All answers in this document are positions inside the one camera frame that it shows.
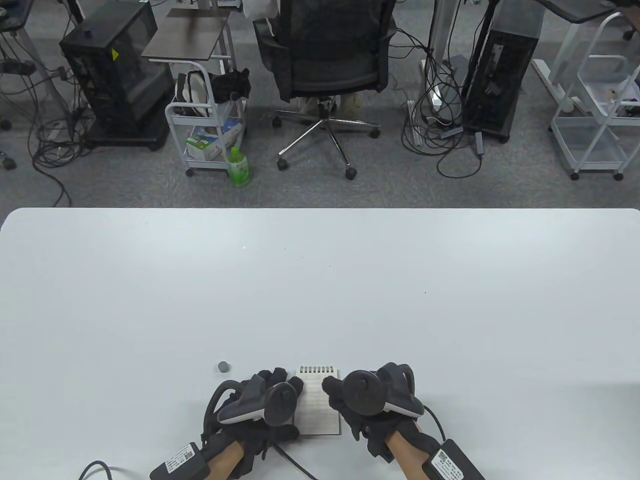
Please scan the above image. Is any dark brown side table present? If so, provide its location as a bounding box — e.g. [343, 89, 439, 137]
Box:
[141, 8, 234, 64]

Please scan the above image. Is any small spiral notepad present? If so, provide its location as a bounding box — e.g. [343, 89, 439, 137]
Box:
[294, 365, 342, 436]

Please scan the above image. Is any person's left forearm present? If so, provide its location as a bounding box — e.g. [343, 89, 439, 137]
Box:
[206, 442, 247, 480]

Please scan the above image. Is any black grey computer tower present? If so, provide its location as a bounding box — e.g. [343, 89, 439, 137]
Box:
[462, 0, 545, 145]

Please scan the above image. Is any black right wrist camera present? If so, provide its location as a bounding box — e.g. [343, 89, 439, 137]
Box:
[422, 438, 487, 480]

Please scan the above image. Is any tangle of black floor cables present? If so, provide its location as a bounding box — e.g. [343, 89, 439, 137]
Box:
[0, 30, 98, 207]

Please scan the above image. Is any black grey right glove controller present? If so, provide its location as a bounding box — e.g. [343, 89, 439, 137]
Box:
[342, 362, 426, 419]

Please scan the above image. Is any green drink bottle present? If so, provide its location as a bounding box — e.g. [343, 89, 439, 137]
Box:
[227, 146, 253, 189]

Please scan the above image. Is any person's left hand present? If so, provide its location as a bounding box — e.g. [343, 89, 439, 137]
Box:
[202, 369, 307, 476]

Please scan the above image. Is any black left wrist camera cable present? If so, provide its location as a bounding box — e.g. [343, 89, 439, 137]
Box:
[77, 460, 152, 480]

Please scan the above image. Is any black mesh office chair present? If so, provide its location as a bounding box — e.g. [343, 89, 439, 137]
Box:
[252, 0, 399, 181]

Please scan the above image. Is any black grey glove controller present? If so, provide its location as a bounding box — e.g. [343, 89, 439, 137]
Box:
[219, 374, 304, 427]
[342, 362, 426, 419]

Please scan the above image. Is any person's right forearm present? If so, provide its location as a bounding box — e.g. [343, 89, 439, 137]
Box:
[387, 431, 437, 480]

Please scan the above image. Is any black glass computer tower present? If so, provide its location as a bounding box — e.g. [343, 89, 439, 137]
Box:
[59, 2, 174, 152]

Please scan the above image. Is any white and black bag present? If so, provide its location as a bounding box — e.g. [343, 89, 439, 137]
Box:
[174, 71, 213, 119]

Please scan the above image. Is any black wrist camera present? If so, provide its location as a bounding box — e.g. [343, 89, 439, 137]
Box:
[149, 442, 212, 480]
[422, 438, 487, 480]

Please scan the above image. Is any white rolling cart with bags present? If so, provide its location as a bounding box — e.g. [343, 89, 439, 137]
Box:
[164, 22, 249, 178]

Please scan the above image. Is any white and green box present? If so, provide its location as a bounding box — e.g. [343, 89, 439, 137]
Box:
[185, 119, 244, 161]

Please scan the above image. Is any dark desk top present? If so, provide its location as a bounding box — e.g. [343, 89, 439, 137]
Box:
[534, 0, 625, 24]

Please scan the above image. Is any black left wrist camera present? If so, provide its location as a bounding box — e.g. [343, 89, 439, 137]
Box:
[149, 442, 212, 480]

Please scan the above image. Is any white desk leg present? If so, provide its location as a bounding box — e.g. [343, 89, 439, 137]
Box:
[531, 9, 583, 115]

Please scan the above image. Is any black grey left glove controller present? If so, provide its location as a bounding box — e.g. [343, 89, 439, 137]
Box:
[219, 374, 304, 427]

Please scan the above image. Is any bundle of black desk cables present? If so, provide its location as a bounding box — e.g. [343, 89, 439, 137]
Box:
[398, 20, 487, 179]

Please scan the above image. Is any black right glove cable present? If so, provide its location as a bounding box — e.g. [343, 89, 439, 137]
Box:
[423, 404, 447, 442]

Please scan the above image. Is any empty white rolling cart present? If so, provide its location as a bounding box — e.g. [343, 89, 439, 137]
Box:
[549, 11, 640, 181]

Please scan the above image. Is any white power strip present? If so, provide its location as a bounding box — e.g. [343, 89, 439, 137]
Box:
[405, 99, 424, 147]

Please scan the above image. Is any person's right hand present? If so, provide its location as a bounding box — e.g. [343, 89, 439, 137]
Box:
[321, 362, 437, 459]

